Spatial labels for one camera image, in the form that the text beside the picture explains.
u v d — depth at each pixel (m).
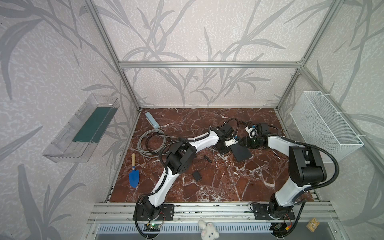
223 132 0.78
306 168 0.48
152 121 1.07
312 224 0.69
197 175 0.87
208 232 0.65
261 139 0.73
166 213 0.73
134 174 0.87
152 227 0.71
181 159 0.56
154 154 0.94
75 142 0.63
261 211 0.74
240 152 0.96
